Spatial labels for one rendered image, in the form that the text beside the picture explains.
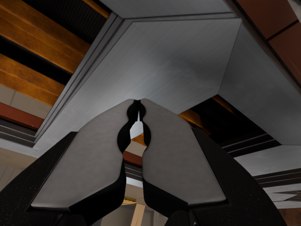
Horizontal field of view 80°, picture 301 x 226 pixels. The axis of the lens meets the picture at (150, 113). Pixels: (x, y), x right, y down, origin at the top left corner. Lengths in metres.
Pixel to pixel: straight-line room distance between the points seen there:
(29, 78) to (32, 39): 0.14
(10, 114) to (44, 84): 0.16
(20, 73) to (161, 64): 0.49
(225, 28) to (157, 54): 0.09
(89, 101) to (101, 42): 0.13
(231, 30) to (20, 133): 0.65
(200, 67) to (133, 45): 0.10
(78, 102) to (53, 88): 0.28
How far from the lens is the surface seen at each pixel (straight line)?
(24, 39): 0.57
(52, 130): 0.54
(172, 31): 0.25
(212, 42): 0.26
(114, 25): 0.27
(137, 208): 7.27
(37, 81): 0.66
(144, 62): 0.28
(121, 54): 0.28
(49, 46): 0.57
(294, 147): 0.56
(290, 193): 1.09
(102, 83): 0.33
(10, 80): 0.74
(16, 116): 0.74
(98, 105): 0.38
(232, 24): 0.25
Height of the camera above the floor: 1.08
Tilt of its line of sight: 35 degrees down
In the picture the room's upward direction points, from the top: 174 degrees counter-clockwise
